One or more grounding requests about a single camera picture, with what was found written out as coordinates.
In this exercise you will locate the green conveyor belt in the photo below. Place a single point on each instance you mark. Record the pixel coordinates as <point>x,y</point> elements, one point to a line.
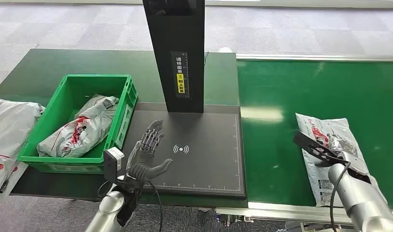
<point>327,89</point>

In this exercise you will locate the white red-printed mailer package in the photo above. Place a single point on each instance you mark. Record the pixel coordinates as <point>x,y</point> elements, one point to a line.
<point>315,179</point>
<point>4,179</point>
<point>84,128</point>
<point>11,128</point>

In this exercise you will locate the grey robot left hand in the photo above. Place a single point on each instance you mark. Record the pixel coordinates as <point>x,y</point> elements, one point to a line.
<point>145,166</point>

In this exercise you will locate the green plastic crate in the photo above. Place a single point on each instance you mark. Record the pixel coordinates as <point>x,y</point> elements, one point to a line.
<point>71,85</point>

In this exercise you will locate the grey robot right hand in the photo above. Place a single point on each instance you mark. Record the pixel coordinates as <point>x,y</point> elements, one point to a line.
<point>315,150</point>

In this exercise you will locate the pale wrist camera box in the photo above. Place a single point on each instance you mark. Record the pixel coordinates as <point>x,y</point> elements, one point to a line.
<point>113,163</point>

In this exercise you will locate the aluminium conveyor frame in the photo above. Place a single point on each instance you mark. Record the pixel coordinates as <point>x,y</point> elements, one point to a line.
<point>279,213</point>

